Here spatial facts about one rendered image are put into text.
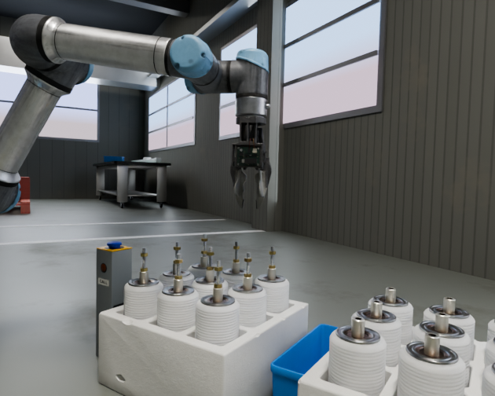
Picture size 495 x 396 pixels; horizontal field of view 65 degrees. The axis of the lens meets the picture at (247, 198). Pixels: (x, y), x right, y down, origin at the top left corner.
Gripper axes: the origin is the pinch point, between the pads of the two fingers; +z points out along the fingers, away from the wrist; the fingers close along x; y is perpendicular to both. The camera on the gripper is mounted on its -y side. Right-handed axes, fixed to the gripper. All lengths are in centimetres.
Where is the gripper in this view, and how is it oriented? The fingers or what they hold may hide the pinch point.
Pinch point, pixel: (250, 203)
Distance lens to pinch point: 94.2
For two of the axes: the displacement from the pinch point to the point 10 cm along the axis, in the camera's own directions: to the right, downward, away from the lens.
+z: -0.3, 10.0, 0.5
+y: -1.5, 0.5, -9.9
